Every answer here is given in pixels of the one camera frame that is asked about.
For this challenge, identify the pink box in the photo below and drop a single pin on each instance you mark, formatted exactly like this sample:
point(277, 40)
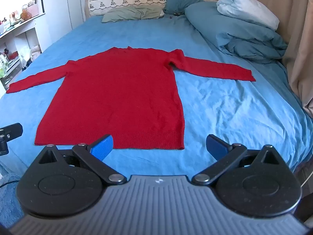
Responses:
point(32, 10)

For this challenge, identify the dark blue pillow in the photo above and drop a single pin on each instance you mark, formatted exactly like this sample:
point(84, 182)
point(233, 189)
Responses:
point(227, 27)

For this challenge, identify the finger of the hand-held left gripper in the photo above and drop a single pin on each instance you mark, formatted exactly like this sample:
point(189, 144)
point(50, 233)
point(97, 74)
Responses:
point(11, 130)

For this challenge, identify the teal pillow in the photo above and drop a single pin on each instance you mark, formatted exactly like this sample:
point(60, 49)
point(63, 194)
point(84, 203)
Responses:
point(181, 1)

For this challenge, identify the blue bed sheet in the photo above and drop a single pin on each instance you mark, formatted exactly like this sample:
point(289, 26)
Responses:
point(227, 102)

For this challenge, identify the white shelf unit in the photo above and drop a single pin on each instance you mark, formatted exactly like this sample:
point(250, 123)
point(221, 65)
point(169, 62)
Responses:
point(19, 44)

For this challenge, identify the small dark object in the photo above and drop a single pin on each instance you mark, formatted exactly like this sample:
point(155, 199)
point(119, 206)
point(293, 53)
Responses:
point(173, 15)

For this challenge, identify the beige curtain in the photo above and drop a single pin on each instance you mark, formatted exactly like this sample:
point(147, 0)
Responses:
point(293, 24)

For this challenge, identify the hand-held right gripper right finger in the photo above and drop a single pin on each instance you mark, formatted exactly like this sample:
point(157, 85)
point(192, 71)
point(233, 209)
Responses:
point(215, 147)

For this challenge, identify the pale blue blanket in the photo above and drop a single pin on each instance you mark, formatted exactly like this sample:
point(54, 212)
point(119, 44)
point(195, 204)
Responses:
point(247, 7)

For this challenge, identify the red knit sweater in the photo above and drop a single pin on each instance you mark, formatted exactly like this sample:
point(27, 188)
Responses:
point(117, 102)

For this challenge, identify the grey-green folded cloth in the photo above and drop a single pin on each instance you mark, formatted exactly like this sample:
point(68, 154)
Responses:
point(133, 13)

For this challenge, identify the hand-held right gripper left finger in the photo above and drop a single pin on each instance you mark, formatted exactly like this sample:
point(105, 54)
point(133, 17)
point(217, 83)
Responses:
point(102, 147)

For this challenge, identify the blue fluffy rug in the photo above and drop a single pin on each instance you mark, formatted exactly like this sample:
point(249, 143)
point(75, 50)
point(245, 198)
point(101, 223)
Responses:
point(8, 200)

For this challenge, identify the white wardrobe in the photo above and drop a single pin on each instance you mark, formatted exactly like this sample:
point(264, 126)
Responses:
point(63, 2)

